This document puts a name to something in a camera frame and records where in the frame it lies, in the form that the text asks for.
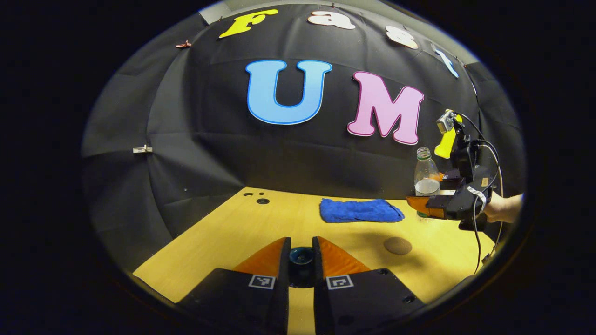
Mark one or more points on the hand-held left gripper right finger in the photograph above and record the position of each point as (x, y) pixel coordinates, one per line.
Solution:
(318, 284)

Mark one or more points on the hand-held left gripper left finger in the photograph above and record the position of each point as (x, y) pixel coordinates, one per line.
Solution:
(285, 284)

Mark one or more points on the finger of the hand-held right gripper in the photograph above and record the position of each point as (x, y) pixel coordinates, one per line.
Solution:
(433, 204)
(450, 179)

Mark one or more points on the clear glass water bottle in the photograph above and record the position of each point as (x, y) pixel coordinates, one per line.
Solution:
(426, 179)

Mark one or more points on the blue teacup lid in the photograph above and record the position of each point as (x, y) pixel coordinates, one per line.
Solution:
(301, 256)

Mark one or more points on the brown round coaster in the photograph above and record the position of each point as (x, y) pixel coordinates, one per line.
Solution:
(398, 245)

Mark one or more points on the blue towel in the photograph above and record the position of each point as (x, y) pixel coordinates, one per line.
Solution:
(358, 211)

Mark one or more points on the silver metal clip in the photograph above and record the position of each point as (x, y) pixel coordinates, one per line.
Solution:
(142, 149)

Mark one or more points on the red clip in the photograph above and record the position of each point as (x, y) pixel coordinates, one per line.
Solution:
(183, 44)

